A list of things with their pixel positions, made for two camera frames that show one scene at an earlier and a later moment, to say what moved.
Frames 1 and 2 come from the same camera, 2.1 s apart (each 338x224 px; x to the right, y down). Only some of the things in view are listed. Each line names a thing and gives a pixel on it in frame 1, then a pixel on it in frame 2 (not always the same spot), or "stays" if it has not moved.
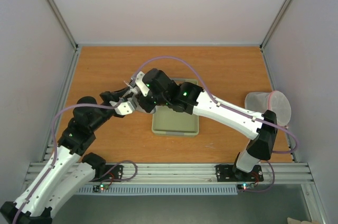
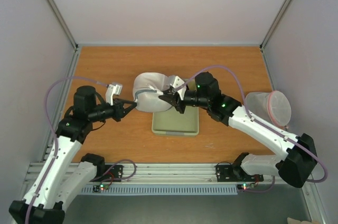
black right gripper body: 145,100 to 179,102
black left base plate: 113,173 stays
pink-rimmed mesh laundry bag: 275,100 stays
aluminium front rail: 188,174 stays
